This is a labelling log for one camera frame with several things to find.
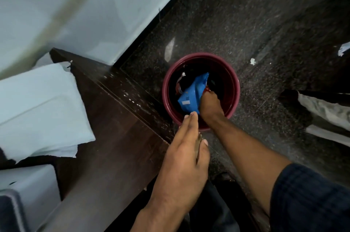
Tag person's right hand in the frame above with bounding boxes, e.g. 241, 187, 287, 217
199, 90, 227, 126

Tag person's left hand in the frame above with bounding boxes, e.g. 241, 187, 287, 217
148, 112, 211, 215

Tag blue plastic packet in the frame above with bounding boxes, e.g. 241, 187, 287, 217
178, 72, 210, 115

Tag person's right forearm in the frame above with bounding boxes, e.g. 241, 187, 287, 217
209, 118, 292, 215

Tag person's left forearm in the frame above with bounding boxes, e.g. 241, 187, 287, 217
130, 201, 189, 232

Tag dark trousers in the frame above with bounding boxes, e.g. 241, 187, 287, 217
178, 173, 256, 232

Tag red and white wrapper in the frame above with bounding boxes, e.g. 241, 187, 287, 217
175, 72, 187, 95

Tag maroon plastic waste bin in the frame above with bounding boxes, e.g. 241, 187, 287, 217
162, 52, 241, 132

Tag dark brown wooden furniture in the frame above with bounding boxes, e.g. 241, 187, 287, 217
38, 48, 176, 232

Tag dark blue sleeve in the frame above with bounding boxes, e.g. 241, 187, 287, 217
269, 163, 350, 232

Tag white flat strip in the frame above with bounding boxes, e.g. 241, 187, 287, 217
305, 125, 350, 148

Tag crumpled white cloth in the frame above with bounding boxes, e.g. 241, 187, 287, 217
297, 91, 350, 132

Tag white folded sheet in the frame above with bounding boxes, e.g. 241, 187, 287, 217
0, 61, 96, 164

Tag white plastic box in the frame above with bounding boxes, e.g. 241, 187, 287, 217
0, 165, 62, 232

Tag torn white paper scrap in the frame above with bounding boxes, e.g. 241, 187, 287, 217
337, 41, 350, 57

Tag dark grey object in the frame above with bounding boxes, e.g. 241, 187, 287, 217
0, 189, 28, 232

